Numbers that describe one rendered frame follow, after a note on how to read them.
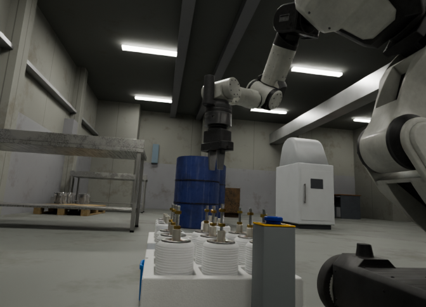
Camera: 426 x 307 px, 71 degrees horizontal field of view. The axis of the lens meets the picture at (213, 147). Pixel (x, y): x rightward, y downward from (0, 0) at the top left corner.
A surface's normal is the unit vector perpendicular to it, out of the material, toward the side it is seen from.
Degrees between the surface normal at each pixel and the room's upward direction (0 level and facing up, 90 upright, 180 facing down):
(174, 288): 90
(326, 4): 145
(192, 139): 90
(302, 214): 90
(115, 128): 90
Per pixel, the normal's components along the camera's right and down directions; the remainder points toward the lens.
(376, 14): -0.51, 0.73
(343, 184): 0.17, -0.17
